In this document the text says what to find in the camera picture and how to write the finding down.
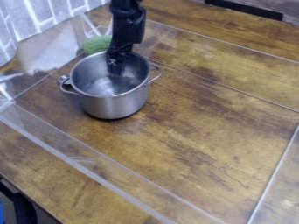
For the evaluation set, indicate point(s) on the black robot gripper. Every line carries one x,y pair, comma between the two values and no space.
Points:
128,29

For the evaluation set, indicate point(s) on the stainless steel pot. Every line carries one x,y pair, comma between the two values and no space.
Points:
110,96

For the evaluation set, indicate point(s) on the green bumpy toy vegetable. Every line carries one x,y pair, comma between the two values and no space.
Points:
96,44

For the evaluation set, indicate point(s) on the grey white patterned curtain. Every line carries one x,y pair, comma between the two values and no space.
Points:
28,17

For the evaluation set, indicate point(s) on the black bar at back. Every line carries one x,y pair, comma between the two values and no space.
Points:
245,9

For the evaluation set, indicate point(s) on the clear acrylic barrier panel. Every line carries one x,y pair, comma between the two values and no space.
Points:
118,171

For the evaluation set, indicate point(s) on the pink handled spoon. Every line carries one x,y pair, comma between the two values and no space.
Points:
64,80

